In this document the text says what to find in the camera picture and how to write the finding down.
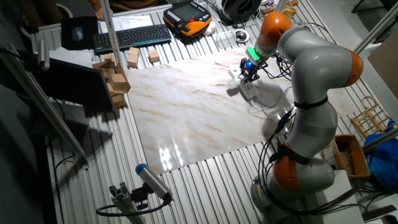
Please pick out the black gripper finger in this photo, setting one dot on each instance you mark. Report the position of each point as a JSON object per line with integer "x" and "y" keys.
{"x": 253, "y": 78}
{"x": 242, "y": 76}

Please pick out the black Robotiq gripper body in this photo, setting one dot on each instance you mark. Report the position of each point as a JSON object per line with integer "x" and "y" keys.
{"x": 250, "y": 67}

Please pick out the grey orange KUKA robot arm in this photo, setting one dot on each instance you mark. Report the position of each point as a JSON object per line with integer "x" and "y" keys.
{"x": 317, "y": 62}

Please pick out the brown sleeved forearm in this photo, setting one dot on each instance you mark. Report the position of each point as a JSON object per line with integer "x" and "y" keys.
{"x": 130, "y": 4}

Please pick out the person's bare hand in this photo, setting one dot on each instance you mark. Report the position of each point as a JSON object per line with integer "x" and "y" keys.
{"x": 99, "y": 14}

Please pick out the white power strip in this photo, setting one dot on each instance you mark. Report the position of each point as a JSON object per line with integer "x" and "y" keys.
{"x": 249, "y": 91}

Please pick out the round metal dish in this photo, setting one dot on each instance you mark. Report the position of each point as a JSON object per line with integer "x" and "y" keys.
{"x": 242, "y": 35}

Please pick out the clear plastic box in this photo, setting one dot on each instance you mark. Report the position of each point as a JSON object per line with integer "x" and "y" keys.
{"x": 225, "y": 40}

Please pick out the white rounded object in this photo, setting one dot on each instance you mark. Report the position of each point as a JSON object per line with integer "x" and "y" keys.
{"x": 210, "y": 29}

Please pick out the black filament spool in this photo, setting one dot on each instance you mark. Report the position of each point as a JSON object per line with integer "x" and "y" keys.
{"x": 236, "y": 11}

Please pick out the marble pattern mat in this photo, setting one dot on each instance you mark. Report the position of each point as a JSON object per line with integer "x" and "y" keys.
{"x": 186, "y": 124}

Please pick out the orange black teach pendant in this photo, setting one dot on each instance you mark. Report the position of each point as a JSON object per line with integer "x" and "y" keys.
{"x": 186, "y": 17}

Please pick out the light wooden block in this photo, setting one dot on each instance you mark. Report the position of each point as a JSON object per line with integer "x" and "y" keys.
{"x": 118, "y": 101}
{"x": 118, "y": 82}
{"x": 101, "y": 65}
{"x": 154, "y": 56}
{"x": 133, "y": 61}
{"x": 109, "y": 58}
{"x": 134, "y": 51}
{"x": 107, "y": 74}

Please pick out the black computer keyboard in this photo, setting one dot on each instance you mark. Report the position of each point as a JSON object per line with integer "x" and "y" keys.
{"x": 132, "y": 38}

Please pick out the wooden rack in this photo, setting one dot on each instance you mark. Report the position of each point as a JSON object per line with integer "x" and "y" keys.
{"x": 370, "y": 119}

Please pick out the white paper sheet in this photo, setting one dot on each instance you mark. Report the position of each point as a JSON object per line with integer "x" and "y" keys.
{"x": 130, "y": 22}

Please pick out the brown tray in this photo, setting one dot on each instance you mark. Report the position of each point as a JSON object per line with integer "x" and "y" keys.
{"x": 353, "y": 158}

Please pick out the brown cardboard sheet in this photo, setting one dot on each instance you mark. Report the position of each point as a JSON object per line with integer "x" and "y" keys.
{"x": 385, "y": 62}

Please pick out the aluminium cross beam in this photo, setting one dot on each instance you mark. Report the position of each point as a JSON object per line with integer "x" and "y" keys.
{"x": 381, "y": 140}

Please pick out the blue bag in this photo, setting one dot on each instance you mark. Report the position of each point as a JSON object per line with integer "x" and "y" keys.
{"x": 384, "y": 165}

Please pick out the black flat monitor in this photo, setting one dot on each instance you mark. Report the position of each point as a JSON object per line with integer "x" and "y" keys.
{"x": 74, "y": 84}

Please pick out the grey computer mouse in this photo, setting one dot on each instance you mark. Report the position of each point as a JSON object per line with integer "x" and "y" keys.
{"x": 77, "y": 33}

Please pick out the white paper stack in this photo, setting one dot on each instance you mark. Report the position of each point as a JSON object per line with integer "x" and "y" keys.
{"x": 71, "y": 56}

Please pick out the short aluminium profile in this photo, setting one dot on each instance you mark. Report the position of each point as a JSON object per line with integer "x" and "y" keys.
{"x": 124, "y": 202}

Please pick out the black mouse pad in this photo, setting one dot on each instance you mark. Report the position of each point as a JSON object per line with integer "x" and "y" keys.
{"x": 66, "y": 40}

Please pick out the black flat device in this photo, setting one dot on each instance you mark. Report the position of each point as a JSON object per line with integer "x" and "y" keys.
{"x": 379, "y": 213}

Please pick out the green wrist flange mount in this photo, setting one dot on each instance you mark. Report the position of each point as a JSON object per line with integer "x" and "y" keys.
{"x": 254, "y": 53}

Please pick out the thick aluminium post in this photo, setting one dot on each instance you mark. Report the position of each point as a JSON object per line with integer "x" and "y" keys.
{"x": 376, "y": 31}

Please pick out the silver camera with blue end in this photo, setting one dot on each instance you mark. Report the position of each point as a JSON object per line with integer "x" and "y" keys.
{"x": 154, "y": 182}

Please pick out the thin aluminium post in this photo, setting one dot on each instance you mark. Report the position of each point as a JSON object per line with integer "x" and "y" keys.
{"x": 110, "y": 31}

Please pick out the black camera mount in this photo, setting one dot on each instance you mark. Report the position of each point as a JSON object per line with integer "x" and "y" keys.
{"x": 140, "y": 196}

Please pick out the white tubular chair frame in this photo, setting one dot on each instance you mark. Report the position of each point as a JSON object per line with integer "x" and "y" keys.
{"x": 69, "y": 9}

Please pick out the grey camera on frame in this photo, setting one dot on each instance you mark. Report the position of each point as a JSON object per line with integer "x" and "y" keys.
{"x": 43, "y": 54}

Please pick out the long aluminium frame beam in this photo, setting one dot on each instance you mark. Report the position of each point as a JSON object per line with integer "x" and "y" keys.
{"x": 43, "y": 102}

